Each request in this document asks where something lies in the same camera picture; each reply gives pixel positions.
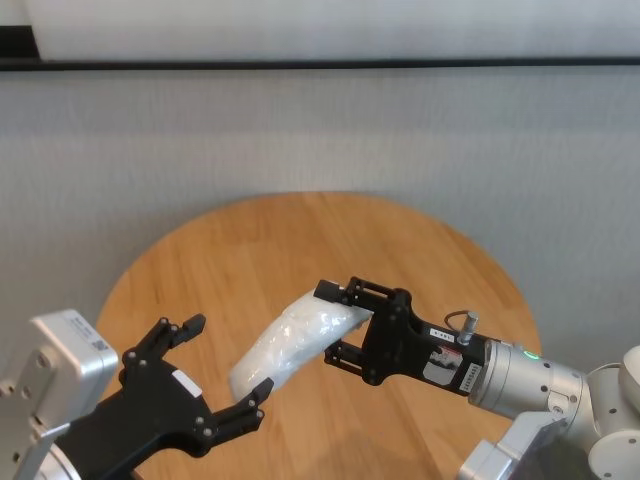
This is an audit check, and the dark brown wall panel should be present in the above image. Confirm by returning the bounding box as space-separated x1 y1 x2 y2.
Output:
0 24 40 61

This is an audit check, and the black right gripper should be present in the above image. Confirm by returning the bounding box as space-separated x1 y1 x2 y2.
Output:
314 275 494 399

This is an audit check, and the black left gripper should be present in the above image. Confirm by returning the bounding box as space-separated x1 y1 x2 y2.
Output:
52 313 275 480

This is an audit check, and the white plastic-wrapped sandbag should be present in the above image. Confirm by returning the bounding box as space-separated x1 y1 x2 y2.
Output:
228 293 374 402

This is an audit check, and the black wall rail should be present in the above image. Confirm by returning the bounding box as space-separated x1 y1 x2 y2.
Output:
0 57 640 72

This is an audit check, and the black cable with metal connector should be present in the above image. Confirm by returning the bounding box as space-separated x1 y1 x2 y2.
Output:
443 310 480 346

